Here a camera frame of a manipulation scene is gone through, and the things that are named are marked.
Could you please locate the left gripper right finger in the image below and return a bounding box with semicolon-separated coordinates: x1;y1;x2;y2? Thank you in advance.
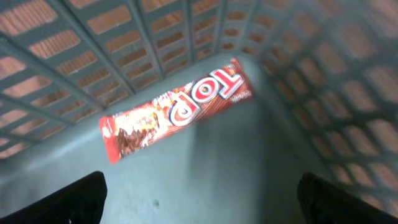
297;172;397;224

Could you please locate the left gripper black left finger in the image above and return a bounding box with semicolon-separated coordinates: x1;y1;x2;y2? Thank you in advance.
1;171;108;224

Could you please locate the red chocolate bar wrapper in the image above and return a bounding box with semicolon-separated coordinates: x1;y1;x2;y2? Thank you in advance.
99;58;254;164

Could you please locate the grey plastic basket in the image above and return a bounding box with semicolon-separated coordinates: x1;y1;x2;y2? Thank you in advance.
1;1;397;223

